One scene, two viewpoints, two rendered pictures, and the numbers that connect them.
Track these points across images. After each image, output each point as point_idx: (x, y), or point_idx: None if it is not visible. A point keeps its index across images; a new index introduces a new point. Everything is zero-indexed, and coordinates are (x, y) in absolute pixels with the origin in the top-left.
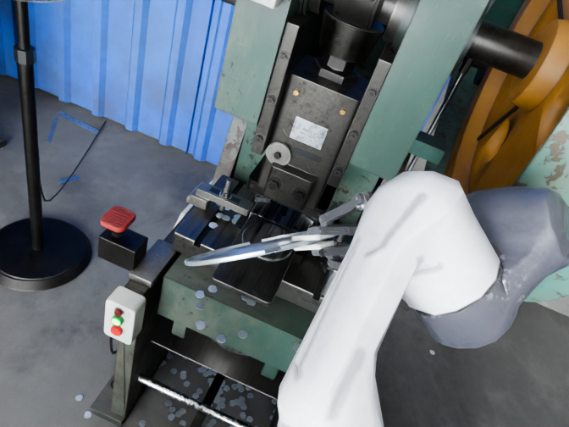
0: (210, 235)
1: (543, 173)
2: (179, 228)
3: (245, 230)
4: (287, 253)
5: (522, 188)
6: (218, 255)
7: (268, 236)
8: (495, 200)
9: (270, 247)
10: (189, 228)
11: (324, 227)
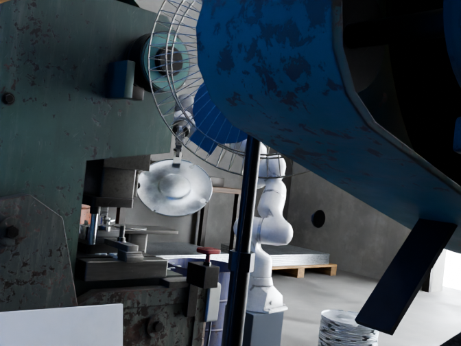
0: (144, 255)
1: None
2: (162, 259)
3: (138, 228)
4: (125, 224)
5: (185, 96)
6: (189, 200)
7: (127, 226)
8: (190, 100)
9: (182, 175)
10: (156, 258)
11: (181, 147)
